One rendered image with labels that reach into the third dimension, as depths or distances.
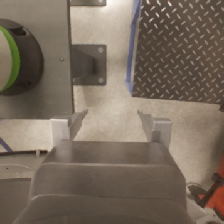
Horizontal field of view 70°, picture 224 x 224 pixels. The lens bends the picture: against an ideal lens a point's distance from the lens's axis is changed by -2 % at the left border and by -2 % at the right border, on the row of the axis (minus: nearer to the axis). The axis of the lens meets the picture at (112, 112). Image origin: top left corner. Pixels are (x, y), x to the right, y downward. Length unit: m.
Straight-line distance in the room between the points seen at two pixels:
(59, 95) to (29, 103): 0.07
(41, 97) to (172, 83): 0.50
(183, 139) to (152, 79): 0.91
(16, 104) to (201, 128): 1.37
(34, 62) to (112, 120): 1.04
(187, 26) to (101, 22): 0.72
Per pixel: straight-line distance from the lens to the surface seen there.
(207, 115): 1.50
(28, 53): 0.34
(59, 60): 0.36
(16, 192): 0.75
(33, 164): 0.89
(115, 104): 1.29
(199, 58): 0.74
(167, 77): 0.69
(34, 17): 0.39
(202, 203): 1.16
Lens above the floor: 1.26
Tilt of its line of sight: 75 degrees down
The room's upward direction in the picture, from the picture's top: 175 degrees counter-clockwise
